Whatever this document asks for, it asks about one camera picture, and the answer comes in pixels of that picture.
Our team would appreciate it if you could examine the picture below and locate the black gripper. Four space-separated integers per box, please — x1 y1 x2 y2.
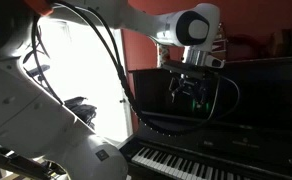
169 77 208 110

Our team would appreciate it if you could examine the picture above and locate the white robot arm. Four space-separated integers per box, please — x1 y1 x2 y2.
0 0 220 180

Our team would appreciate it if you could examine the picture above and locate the black upright piano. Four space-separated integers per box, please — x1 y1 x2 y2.
120 57 292 180

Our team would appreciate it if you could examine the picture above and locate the dark bag by window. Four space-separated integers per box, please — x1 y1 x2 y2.
64 96 97 128

